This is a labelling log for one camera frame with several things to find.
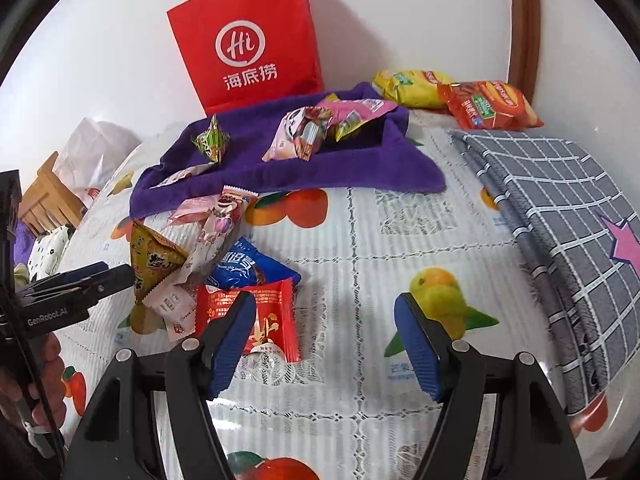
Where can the yellow triangular snack packet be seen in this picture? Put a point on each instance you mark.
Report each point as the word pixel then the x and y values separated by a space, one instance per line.
pixel 152 260

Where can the white plastic bag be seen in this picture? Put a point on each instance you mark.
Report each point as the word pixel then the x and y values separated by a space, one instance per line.
pixel 95 150

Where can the purple cloth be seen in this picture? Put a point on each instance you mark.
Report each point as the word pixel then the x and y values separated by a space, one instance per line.
pixel 25 240

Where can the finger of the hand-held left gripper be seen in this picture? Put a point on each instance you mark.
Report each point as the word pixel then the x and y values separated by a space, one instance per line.
pixel 105 284
pixel 70 274

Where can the wooden furniture frame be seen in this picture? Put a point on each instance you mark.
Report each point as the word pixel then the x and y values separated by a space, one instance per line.
pixel 50 200

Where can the purple towel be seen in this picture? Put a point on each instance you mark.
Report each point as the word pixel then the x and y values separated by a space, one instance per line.
pixel 350 170

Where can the green triangular snack packet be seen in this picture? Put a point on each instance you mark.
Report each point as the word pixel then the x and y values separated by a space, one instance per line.
pixel 214 140

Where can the person's left hand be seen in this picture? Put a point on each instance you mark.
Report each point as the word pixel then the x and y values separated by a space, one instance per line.
pixel 52 375

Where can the red chips bag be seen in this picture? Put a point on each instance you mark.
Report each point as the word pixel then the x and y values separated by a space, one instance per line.
pixel 490 105

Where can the white spotted cloth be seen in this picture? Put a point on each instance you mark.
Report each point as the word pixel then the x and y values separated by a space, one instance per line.
pixel 47 252

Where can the blue snack packet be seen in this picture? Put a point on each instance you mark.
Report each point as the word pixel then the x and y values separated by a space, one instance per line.
pixel 250 265

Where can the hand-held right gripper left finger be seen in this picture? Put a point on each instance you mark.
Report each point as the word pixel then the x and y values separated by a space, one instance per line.
pixel 232 345

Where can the brown wooden door frame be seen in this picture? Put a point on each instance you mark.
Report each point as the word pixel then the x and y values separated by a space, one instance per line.
pixel 525 25

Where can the red snack packet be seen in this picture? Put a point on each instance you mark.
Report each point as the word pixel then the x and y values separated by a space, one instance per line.
pixel 270 310

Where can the fruit printed tablecloth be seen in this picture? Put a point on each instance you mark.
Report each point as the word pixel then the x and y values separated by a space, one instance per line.
pixel 380 240

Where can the panda print snack packet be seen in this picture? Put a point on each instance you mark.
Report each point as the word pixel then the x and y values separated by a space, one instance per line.
pixel 285 135

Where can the red paper bag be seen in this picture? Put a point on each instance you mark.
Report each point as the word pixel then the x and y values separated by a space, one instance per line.
pixel 250 40

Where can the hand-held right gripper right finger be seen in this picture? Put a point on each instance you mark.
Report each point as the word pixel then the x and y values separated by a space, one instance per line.
pixel 417 345

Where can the yellow chips bag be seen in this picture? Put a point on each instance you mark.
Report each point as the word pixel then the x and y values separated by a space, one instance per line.
pixel 405 87

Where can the white pink candy packet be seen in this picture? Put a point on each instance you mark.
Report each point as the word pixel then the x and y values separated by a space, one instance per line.
pixel 170 307

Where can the grey plaid cloth pink star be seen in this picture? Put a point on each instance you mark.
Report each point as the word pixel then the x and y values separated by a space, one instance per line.
pixel 560 200

